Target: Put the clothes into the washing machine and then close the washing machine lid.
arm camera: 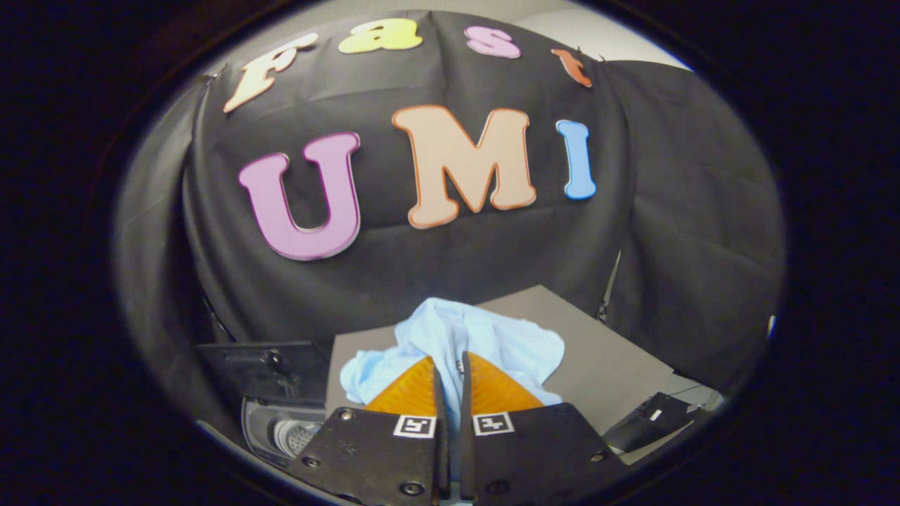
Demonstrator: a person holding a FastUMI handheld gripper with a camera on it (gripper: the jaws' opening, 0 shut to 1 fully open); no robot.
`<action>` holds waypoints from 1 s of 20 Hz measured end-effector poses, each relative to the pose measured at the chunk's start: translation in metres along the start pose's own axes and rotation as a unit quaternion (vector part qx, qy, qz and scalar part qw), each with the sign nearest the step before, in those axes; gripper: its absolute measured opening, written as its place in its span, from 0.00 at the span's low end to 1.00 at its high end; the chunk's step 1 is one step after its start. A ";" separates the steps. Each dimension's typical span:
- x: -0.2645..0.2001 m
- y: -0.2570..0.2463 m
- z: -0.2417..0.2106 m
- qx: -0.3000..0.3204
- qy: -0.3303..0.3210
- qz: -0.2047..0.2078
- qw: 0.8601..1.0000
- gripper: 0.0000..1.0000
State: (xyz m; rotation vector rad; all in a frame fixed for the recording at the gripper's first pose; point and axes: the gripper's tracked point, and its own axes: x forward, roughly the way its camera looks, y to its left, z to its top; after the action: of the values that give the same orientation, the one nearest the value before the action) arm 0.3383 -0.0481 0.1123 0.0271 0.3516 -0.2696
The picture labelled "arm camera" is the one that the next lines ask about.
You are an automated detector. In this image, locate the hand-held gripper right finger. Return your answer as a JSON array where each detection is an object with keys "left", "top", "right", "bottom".
[{"left": 458, "top": 350, "right": 630, "bottom": 503}]

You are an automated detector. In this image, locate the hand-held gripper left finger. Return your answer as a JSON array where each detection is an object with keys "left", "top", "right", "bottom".
[{"left": 285, "top": 355, "right": 451, "bottom": 506}]

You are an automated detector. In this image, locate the light blue garment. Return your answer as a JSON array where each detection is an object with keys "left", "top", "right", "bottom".
[{"left": 340, "top": 297, "right": 565, "bottom": 429}]

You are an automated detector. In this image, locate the white cabinet with grey top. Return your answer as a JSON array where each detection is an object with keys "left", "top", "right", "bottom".
[{"left": 325, "top": 285, "right": 674, "bottom": 436}]

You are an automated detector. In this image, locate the black backdrop cloth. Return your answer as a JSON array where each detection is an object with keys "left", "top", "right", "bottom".
[{"left": 116, "top": 11, "right": 785, "bottom": 429}]

